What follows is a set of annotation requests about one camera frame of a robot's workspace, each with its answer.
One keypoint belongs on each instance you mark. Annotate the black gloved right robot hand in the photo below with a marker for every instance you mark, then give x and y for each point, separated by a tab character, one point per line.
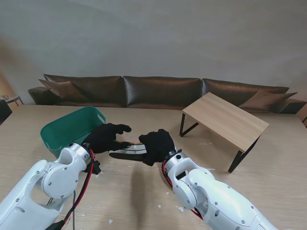
158	146

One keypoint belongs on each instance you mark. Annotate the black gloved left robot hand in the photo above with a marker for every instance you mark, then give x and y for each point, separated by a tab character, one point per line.
103	140

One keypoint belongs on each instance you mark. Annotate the yellow canvas sneaker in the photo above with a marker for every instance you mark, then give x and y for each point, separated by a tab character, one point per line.
129	157

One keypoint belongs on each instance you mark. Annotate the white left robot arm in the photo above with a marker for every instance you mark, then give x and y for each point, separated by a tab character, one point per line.
36	191

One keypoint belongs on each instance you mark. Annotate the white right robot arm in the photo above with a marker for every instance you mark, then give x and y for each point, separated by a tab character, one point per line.
216	196

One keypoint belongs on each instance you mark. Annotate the green plastic basket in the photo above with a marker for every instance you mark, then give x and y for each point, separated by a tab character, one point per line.
64	131

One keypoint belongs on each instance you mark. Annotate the dark brown leather sofa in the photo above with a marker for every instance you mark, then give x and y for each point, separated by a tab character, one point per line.
160	91

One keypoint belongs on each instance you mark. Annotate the brown leather cushion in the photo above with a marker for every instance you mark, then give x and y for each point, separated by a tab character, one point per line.
62	89
266	100

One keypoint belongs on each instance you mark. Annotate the small wooden shelf black legs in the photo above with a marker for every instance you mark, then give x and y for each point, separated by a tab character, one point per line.
225	117

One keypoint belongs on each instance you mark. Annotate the wooden side table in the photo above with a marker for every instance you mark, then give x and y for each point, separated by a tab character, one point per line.
13	99

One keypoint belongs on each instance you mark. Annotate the dark chair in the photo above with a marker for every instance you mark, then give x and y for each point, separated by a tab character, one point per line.
4	110

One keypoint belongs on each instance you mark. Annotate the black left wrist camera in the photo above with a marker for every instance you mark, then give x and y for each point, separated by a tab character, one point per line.
97	167

